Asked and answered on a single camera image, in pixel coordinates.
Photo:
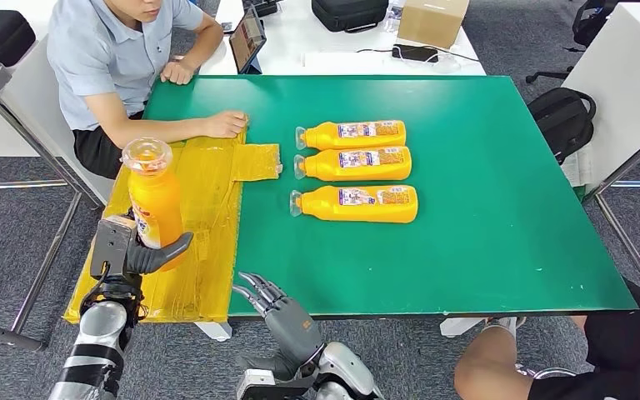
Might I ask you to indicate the black office chair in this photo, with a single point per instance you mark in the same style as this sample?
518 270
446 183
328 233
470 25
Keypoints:
590 22

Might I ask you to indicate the white desk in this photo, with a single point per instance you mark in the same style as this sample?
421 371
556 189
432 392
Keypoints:
618 83
298 50
27 94

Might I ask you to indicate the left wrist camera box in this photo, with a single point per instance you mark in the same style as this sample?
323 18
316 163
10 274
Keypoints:
110 245

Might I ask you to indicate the black desktop device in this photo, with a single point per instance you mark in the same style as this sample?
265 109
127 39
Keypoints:
265 6

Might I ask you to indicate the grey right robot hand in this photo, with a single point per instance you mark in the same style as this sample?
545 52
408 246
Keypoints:
292 331

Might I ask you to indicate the person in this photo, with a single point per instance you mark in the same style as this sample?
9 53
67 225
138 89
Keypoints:
623 348
104 60

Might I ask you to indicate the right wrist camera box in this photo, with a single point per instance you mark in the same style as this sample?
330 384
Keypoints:
256 384

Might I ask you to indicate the brown cardboard box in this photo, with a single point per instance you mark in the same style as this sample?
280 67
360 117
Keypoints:
430 22

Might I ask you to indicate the black phone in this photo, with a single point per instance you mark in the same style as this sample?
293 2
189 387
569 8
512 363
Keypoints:
414 53

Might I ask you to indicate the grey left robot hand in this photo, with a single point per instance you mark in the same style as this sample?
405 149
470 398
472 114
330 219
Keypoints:
149 260

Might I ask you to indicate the white table foot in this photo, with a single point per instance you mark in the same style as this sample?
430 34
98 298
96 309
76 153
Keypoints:
461 327
215 331

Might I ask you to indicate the yellow taped cardboard board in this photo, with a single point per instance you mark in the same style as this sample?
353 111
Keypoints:
209 221

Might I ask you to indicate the black tablet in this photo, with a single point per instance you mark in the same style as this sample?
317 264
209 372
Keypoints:
247 40

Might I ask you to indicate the stack of papers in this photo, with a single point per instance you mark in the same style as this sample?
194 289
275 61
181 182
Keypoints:
579 168

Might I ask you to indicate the black backpack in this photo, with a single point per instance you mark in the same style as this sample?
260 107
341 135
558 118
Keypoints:
563 121

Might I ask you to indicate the orange detergent bottle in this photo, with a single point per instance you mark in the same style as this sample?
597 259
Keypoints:
157 204
320 165
320 204
320 136

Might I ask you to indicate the clear plastic water bottle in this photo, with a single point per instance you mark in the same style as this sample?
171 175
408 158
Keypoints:
393 16

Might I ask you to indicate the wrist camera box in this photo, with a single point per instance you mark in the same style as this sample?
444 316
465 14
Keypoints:
110 245
256 384

